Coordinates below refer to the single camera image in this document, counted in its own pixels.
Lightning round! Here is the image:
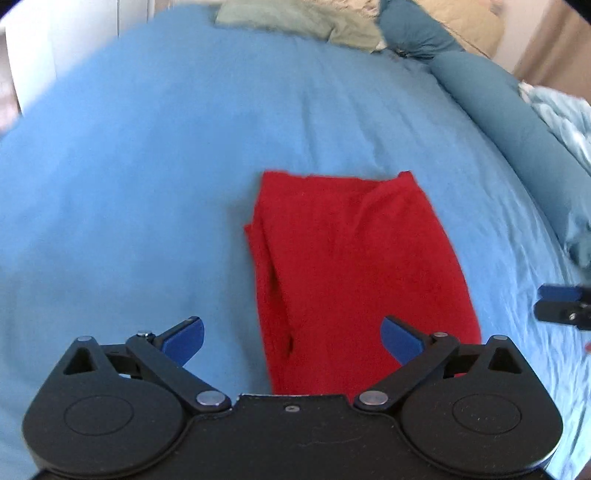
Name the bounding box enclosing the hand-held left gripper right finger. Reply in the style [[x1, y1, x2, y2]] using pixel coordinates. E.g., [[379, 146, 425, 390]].
[[353, 315, 539, 415]]

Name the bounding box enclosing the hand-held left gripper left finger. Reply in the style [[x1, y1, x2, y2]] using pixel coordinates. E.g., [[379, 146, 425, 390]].
[[50, 316, 232, 415]]

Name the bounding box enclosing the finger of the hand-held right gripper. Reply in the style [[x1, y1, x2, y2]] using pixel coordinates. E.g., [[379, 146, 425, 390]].
[[533, 284, 591, 330]]

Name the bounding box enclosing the red knit sweater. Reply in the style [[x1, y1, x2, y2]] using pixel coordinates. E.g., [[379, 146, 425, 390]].
[[244, 170, 483, 397]]

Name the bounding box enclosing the bed with blue sheet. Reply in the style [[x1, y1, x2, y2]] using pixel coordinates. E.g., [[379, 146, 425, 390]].
[[0, 4, 591, 480]]

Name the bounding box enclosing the light blue blanket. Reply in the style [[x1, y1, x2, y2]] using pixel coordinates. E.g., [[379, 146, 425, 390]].
[[519, 82, 591, 174]]

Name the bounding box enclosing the teal duvet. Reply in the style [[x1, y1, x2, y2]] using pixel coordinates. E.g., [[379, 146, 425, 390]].
[[429, 50, 591, 271]]

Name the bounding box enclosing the beige curtain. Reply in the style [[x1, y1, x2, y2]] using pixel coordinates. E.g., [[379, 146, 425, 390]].
[[512, 4, 591, 100]]

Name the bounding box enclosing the beige quilted headboard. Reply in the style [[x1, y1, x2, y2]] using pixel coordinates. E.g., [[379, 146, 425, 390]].
[[429, 0, 504, 58]]

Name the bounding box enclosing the teal pillow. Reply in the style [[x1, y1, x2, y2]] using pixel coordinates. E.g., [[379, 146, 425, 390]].
[[378, 0, 465, 60]]

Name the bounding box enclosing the white and grey wardrobe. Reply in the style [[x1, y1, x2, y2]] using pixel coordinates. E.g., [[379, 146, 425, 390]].
[[4, 0, 158, 112]]

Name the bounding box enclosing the green pillow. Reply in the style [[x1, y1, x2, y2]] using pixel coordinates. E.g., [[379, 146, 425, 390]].
[[215, 0, 384, 52]]

